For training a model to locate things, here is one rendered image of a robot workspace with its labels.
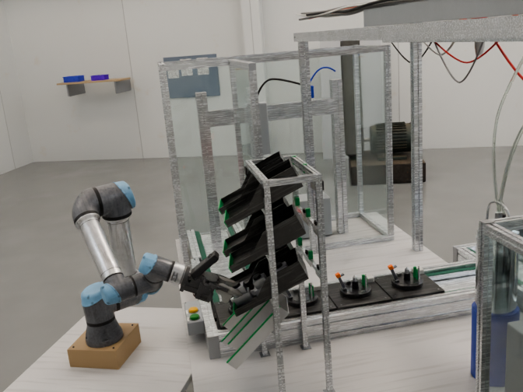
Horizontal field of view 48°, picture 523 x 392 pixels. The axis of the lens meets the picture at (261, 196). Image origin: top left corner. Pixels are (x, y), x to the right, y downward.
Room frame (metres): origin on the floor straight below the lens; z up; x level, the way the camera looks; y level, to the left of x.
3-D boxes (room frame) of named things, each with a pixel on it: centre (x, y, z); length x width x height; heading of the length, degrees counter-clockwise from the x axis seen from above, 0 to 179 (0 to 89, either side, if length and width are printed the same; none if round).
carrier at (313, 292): (2.33, -0.14, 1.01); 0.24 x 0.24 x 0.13; 10
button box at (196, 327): (2.33, 0.34, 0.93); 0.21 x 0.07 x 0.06; 10
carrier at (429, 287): (2.41, -0.62, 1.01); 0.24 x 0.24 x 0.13; 10
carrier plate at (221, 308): (2.28, 0.11, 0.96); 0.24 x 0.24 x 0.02; 10
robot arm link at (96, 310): (2.18, 0.69, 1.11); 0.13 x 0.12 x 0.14; 121
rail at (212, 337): (2.53, 0.31, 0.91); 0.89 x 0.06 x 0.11; 10
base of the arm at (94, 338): (2.18, 0.70, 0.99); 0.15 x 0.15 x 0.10
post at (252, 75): (2.50, 0.00, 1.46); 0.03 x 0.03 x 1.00; 10
